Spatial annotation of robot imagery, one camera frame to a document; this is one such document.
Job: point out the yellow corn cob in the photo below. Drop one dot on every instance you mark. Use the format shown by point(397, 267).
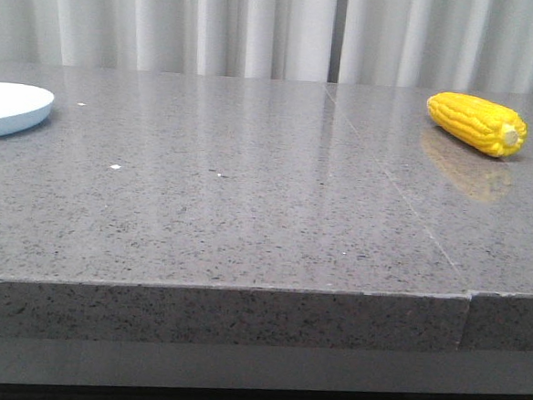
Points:
point(494, 130)

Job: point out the light blue round plate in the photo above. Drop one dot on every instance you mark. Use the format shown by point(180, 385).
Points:
point(22, 106)

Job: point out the white pleated curtain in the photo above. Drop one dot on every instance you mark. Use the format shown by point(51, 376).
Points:
point(455, 44)

